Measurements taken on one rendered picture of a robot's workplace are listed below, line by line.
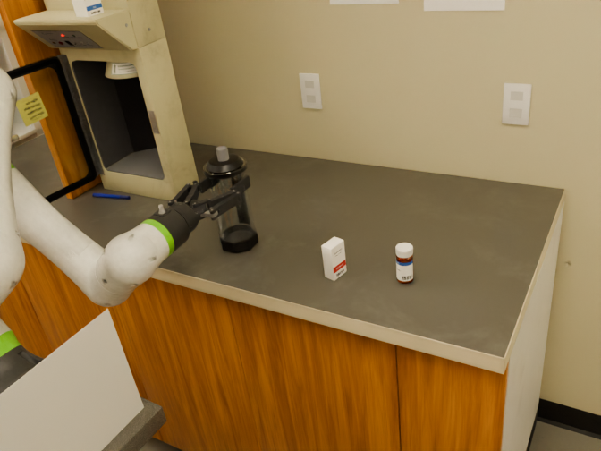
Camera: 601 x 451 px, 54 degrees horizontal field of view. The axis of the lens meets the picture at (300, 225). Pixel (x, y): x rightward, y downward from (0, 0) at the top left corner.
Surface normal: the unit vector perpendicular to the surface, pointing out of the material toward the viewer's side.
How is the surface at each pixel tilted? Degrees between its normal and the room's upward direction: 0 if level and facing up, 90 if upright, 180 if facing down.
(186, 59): 90
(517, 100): 90
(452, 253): 0
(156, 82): 90
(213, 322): 90
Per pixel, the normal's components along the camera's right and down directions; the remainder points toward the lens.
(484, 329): -0.11, -0.85
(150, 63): 0.87, 0.16
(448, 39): -0.48, 0.50
